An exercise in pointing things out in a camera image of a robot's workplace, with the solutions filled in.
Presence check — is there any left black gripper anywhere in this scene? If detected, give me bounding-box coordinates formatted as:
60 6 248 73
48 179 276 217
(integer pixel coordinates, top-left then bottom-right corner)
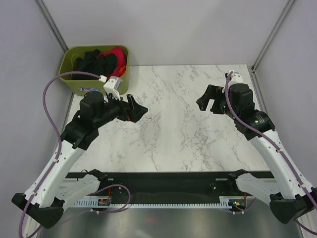
94 91 148 128

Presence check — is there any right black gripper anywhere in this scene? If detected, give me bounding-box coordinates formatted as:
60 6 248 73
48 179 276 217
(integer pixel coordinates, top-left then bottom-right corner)
196 84 240 120

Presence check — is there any black t shirt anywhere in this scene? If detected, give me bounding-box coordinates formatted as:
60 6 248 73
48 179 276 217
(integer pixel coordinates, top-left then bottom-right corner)
75 49 118 81

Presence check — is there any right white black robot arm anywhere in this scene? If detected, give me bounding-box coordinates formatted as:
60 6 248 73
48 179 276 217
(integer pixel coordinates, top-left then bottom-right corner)
196 83 317 224

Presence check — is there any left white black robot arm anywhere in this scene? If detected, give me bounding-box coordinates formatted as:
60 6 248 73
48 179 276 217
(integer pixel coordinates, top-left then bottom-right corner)
12 92 148 229

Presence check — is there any orange t shirt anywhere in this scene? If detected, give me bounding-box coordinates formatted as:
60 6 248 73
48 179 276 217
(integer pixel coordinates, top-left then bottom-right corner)
117 66 126 77

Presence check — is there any red t shirt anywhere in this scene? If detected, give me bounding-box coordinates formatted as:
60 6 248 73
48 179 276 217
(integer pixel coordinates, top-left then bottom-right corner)
96 46 126 77

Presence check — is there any olive green plastic bin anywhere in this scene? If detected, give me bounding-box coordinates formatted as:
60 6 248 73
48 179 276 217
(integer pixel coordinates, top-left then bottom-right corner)
58 45 130 96

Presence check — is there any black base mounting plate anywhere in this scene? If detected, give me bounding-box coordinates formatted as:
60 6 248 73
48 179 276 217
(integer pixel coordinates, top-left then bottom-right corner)
64 171 273 205

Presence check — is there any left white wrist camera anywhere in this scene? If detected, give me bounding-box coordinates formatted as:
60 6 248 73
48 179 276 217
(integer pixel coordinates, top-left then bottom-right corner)
99 75 123 101

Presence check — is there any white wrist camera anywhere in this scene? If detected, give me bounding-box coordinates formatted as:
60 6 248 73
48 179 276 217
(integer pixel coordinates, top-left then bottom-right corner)
222 70 243 93
99 75 123 101

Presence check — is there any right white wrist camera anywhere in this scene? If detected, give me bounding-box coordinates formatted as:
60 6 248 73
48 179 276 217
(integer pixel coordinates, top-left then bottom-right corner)
222 70 243 93

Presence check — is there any white slotted cable duct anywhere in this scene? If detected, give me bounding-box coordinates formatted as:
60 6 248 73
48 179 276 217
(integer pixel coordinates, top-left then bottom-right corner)
71 197 232 209

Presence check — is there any left aluminium frame post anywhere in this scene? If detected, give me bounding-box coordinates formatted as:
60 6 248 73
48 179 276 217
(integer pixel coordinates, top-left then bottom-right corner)
34 0 68 52

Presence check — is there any aluminium frame post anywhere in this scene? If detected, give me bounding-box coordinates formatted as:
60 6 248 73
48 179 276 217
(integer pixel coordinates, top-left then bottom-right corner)
34 0 68 52
249 0 296 72

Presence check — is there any right aluminium frame post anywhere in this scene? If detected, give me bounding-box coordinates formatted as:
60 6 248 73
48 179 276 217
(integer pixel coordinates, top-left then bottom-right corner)
249 0 296 72

